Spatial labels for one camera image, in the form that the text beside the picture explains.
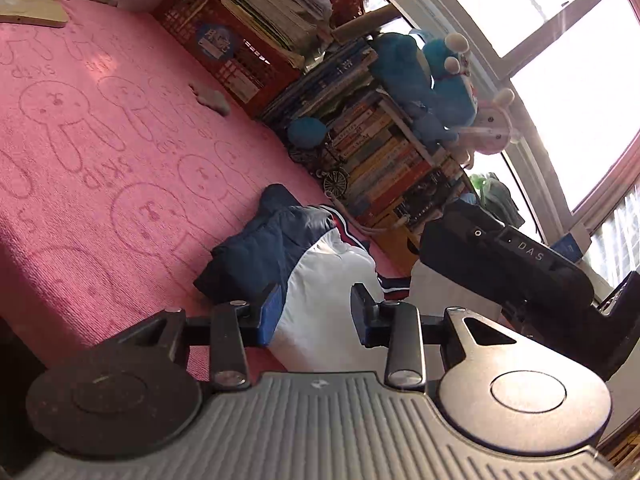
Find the red plastic crate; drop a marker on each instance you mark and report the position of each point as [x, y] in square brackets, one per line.
[235, 55]

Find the small blue cat plush toy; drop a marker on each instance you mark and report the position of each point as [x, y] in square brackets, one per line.
[442, 55]

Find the large blue cat plush toy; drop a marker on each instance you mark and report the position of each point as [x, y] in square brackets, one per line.
[450, 105]

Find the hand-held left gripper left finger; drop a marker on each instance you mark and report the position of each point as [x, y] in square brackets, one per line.
[270, 312]

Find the white window frame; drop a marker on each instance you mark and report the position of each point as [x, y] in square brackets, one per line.
[542, 150]

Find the blue whale plush toy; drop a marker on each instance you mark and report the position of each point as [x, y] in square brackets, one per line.
[400, 70]

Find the stack of papers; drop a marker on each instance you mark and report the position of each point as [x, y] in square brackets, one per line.
[280, 5]

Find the green plant toy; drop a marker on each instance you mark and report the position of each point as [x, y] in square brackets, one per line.
[478, 182]

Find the miniature bicycle model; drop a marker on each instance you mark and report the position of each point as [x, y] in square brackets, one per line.
[335, 180]

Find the light blue folded pouch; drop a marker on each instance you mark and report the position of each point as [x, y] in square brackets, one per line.
[500, 200]

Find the row of tall blue books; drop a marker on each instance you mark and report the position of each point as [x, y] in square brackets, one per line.
[325, 80]

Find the pink rabbit print blanket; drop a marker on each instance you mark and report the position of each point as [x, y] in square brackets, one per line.
[100, 160]

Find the cardboard tube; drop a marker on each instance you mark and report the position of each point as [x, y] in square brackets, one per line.
[365, 22]

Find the dark blue printed package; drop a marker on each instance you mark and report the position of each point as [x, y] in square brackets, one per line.
[567, 247]

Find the white and navy jacket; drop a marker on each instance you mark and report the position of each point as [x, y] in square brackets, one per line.
[320, 285]

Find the row of colourful picture books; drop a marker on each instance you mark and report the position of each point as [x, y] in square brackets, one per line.
[385, 155]

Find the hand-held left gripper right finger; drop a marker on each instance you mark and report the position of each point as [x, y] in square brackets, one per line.
[357, 310]

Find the pink rabbit plush toy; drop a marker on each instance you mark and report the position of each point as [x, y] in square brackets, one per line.
[492, 130]

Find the wooden drawer organizer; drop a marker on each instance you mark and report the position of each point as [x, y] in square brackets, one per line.
[400, 255]

